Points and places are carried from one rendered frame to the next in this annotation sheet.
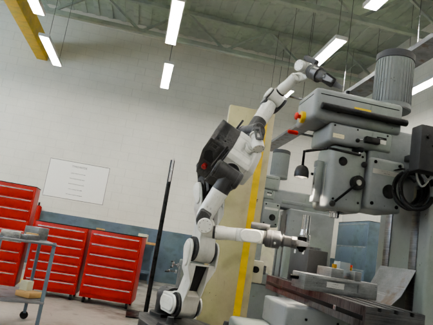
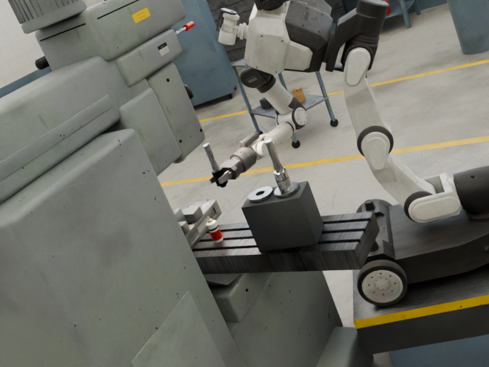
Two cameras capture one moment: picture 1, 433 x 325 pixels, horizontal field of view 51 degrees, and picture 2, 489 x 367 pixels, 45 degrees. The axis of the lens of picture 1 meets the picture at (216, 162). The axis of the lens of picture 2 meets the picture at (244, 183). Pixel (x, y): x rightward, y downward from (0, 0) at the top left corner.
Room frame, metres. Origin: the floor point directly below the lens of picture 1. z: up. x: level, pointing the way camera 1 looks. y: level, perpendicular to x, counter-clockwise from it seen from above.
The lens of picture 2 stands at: (3.89, -1.98, 1.92)
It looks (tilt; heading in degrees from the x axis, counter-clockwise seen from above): 21 degrees down; 135
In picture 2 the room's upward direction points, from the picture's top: 22 degrees counter-clockwise
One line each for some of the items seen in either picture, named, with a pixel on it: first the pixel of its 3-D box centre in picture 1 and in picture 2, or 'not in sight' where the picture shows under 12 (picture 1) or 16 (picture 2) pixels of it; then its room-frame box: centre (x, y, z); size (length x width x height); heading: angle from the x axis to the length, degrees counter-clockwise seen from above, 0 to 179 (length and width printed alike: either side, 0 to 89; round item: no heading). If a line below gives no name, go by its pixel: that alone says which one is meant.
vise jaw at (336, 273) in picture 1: (329, 271); (183, 215); (2.13, -0.59, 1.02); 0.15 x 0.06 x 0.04; 11
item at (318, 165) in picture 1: (316, 181); not in sight; (2.27, -0.51, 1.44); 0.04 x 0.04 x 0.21; 9
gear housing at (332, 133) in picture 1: (350, 142); (126, 63); (2.30, -0.67, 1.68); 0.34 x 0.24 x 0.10; 99
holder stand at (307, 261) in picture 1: (307, 264); (282, 215); (2.65, -0.60, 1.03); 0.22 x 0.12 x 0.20; 16
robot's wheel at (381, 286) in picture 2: not in sight; (381, 282); (2.73, -0.29, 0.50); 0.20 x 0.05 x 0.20; 27
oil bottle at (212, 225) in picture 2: not in sight; (213, 228); (2.31, -0.63, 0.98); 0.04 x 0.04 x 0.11
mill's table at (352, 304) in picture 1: (324, 298); (219, 247); (2.29, -0.62, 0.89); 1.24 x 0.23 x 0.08; 9
